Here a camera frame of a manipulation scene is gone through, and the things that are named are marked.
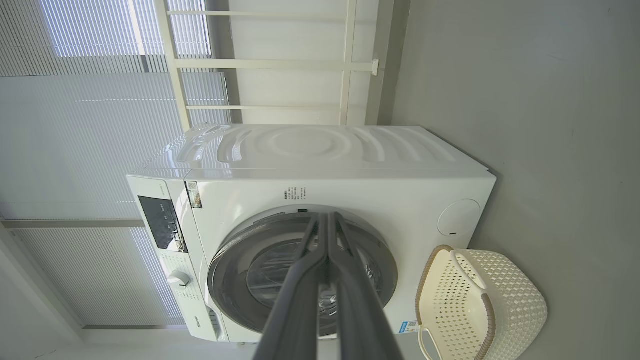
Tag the cream perforated laundry basket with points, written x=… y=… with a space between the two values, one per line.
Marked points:
x=510 y=300

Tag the small barcode sticker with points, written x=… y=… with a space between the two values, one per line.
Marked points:
x=194 y=195

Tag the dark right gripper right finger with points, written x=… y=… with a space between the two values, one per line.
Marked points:
x=362 y=325

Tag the blue white sticker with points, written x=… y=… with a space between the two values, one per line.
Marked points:
x=409 y=327

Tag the cream frame rack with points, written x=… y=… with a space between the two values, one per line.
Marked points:
x=275 y=64

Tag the white detergent drawer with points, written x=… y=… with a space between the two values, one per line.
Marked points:
x=200 y=320

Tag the white front-load washing machine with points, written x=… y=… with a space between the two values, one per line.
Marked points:
x=350 y=190

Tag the grey window blinds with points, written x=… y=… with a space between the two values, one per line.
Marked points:
x=75 y=150

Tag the white program knob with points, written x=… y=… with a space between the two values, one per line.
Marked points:
x=179 y=279

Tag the round white filter cover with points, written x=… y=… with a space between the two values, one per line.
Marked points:
x=459 y=217

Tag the grey round glass door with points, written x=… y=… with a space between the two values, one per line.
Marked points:
x=235 y=280

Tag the black display panel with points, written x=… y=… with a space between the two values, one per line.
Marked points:
x=160 y=222

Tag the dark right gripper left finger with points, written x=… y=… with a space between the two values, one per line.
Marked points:
x=295 y=320

